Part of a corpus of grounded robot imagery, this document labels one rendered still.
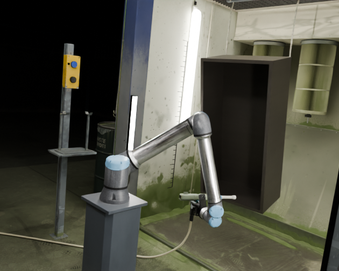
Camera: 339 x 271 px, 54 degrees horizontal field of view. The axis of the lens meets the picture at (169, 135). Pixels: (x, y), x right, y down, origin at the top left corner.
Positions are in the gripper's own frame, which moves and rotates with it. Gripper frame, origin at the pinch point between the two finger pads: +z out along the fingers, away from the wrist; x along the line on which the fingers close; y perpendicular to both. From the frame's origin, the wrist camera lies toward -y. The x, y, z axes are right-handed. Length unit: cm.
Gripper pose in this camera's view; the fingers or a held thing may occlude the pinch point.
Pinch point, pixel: (193, 200)
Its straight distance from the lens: 263.0
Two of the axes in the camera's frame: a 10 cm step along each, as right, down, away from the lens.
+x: 9.3, 0.6, 3.7
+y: -1.2, 9.8, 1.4
